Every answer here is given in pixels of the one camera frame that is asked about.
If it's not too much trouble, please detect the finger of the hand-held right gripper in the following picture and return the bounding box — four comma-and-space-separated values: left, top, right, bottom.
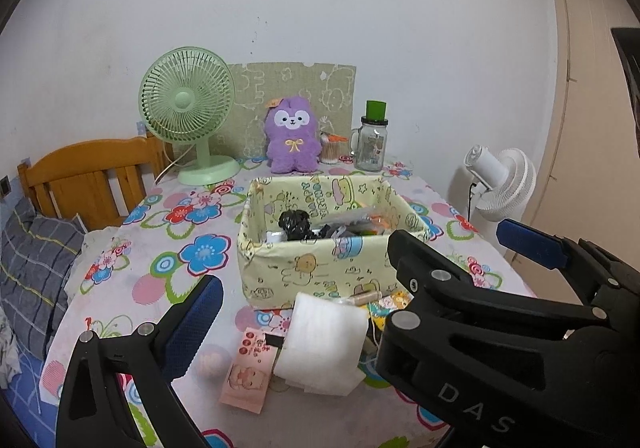
496, 219, 640, 329
387, 229, 610, 336

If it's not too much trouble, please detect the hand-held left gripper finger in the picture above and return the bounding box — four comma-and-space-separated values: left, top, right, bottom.
55, 274, 224, 448

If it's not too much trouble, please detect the yellow cartoon packet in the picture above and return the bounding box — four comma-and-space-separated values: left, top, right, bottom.
370, 293, 416, 331

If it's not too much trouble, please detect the pink printed packet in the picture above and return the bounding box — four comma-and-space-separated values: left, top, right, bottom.
220, 327, 281, 414

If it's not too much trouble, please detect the clear plastic bottle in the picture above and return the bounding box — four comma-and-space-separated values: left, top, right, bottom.
312, 208, 386, 236

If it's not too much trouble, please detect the yellow cartoon fabric storage box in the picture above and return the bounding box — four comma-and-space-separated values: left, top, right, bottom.
236, 175, 432, 311

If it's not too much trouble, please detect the white foam sheet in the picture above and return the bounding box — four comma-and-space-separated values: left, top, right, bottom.
272, 292, 369, 397

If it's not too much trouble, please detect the black cloth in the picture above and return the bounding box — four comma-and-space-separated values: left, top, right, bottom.
279, 209, 313, 241

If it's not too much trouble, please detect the white standing fan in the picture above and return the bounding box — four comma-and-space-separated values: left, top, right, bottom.
462, 144, 537, 223

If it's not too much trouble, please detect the floral tablecloth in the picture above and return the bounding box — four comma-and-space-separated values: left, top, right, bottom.
39, 155, 538, 448

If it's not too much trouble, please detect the glass jar green lid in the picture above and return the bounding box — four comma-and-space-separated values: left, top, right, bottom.
350, 100, 388, 172

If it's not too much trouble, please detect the white blanket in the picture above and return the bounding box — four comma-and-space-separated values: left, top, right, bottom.
75, 228, 121, 289

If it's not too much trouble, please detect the cotton swab jar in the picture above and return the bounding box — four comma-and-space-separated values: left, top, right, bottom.
320, 132, 347, 163

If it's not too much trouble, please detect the beige door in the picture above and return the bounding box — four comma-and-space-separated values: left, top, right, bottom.
505, 0, 640, 299

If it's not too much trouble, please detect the grey plaid pillow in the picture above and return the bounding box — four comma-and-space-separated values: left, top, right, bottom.
0, 200, 86, 359

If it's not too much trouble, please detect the purple plush toy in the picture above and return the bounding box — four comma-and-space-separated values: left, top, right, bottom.
264, 96, 321, 175

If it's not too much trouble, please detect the blue bedsheet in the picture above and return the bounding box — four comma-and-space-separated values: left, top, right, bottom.
0, 353, 61, 448

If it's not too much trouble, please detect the white crumpled cloth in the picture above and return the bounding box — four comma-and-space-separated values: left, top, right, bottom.
0, 318, 21, 389

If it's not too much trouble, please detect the wooden bed headboard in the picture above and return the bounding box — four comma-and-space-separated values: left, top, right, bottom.
17, 135, 176, 231

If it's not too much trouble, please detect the green patterned board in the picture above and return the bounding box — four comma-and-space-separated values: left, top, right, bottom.
227, 62, 357, 159

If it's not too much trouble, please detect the green desk fan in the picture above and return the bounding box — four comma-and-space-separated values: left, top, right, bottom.
139, 46, 242, 186

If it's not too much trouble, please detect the white fan cord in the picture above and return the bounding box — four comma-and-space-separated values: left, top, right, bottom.
154, 147, 195, 185

